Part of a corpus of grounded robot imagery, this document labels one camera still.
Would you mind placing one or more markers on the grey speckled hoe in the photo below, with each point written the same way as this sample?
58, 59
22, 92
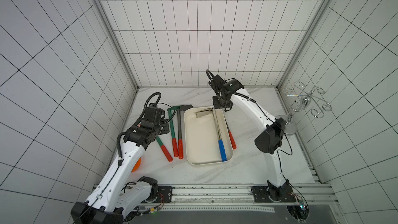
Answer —
180, 109
231, 137

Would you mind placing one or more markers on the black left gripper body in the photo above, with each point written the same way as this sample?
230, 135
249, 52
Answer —
162, 128

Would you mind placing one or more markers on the chrome cup holder stand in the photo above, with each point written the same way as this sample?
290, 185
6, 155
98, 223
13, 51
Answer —
313, 100

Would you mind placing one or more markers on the orange plastic cup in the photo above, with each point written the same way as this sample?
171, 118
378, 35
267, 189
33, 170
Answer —
137, 165

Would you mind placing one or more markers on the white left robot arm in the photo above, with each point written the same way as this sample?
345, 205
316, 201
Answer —
108, 204

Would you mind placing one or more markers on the green hoe red handle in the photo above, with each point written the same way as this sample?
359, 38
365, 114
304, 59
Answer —
171, 112
164, 150

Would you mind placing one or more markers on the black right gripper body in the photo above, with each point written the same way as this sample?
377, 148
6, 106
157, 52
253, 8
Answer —
222, 102

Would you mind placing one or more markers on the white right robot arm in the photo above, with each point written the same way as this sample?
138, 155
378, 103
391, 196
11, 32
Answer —
220, 85

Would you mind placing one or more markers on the green hoe red handle outer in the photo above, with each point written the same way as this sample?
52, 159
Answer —
164, 150

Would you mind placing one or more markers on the green hoe red handle inner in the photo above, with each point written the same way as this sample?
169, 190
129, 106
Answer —
171, 112

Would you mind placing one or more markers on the cream plastic storage tray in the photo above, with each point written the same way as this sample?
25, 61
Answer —
201, 139

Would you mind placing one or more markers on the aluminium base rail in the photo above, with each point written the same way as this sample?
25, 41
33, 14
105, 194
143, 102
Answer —
230, 197

